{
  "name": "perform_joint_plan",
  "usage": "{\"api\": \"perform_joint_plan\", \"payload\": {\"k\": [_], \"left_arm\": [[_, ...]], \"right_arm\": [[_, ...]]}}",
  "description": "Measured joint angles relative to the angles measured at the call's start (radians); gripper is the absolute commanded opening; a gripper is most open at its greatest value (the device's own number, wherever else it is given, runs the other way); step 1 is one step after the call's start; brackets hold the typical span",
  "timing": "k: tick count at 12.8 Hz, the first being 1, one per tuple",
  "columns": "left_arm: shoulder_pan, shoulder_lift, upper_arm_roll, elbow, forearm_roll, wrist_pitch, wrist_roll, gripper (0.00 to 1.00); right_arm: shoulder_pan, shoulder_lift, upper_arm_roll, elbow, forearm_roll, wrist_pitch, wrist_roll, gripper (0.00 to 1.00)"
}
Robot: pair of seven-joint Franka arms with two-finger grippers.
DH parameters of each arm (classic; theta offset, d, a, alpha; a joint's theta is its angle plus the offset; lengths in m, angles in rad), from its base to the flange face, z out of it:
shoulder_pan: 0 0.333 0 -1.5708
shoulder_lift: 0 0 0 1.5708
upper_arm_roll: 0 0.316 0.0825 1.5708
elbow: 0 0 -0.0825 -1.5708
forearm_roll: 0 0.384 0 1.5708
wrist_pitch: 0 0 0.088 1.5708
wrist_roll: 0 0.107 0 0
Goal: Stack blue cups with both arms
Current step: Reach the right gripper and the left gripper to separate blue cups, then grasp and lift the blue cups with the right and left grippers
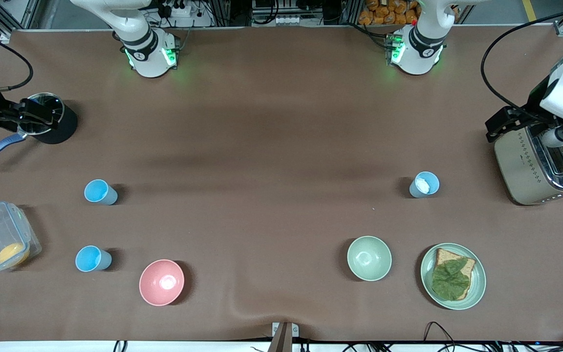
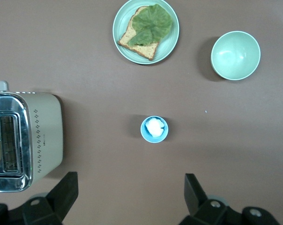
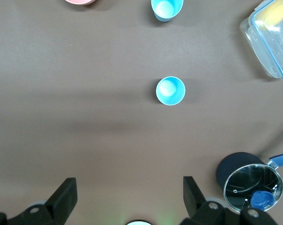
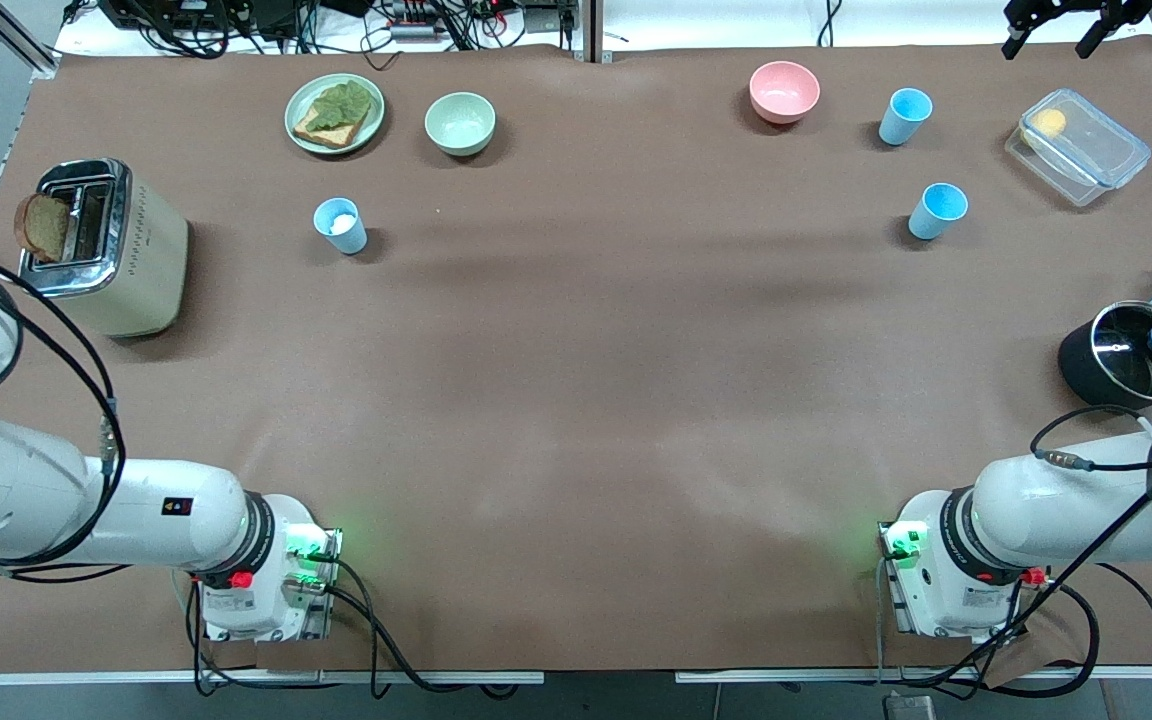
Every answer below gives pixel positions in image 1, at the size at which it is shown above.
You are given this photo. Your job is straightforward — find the beige metal toaster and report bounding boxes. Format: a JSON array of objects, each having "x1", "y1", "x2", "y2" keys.
[{"x1": 494, "y1": 122, "x2": 563, "y2": 206}]

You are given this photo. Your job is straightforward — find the blue plastic cup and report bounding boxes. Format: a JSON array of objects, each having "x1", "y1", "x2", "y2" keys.
[
  {"x1": 84, "y1": 179, "x2": 119, "y2": 206},
  {"x1": 75, "y1": 245, "x2": 113, "y2": 272}
]

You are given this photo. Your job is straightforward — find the blue cup with white lump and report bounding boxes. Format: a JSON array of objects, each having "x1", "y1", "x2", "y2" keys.
[{"x1": 409, "y1": 172, "x2": 440, "y2": 198}]

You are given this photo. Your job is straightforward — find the orange round food piece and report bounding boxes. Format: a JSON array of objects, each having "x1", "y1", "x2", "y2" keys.
[{"x1": 0, "y1": 243, "x2": 30, "y2": 266}]

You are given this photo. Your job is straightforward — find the brown bread slice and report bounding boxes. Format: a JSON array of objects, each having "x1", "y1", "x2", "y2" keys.
[{"x1": 432, "y1": 248, "x2": 477, "y2": 301}]

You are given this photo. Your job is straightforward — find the green lettuce leaf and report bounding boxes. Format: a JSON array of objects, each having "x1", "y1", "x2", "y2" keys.
[{"x1": 432, "y1": 258, "x2": 472, "y2": 300}]

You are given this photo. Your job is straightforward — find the pale green plate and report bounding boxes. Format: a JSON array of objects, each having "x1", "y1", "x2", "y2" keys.
[{"x1": 420, "y1": 243, "x2": 487, "y2": 310}]

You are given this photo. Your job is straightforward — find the orange snack packets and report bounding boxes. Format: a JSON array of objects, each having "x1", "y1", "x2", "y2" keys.
[{"x1": 359, "y1": 0, "x2": 420, "y2": 26}]

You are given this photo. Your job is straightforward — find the pale green bowl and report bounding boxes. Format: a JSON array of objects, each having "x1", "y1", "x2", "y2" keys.
[{"x1": 347, "y1": 236, "x2": 392, "y2": 282}]

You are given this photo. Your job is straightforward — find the pink bowl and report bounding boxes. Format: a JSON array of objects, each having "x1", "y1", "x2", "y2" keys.
[{"x1": 139, "y1": 259, "x2": 185, "y2": 307}]

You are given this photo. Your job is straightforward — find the brown table cover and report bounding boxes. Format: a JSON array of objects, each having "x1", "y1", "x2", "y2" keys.
[{"x1": 0, "y1": 27, "x2": 563, "y2": 343}]

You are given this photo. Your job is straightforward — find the grey metal table clamp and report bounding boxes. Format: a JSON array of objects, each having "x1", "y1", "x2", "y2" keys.
[{"x1": 272, "y1": 322, "x2": 300, "y2": 352}]

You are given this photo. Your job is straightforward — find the black saucepan with blue handle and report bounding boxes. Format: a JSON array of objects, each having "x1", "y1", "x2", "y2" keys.
[{"x1": 0, "y1": 92, "x2": 79, "y2": 169}]

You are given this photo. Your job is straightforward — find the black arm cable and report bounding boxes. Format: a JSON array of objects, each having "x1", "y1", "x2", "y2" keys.
[
  {"x1": 480, "y1": 11, "x2": 563, "y2": 125},
  {"x1": 0, "y1": 32, "x2": 35, "y2": 94}
]

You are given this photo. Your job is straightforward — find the thin black cable loop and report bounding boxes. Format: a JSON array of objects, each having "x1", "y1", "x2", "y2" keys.
[{"x1": 423, "y1": 321, "x2": 460, "y2": 344}]

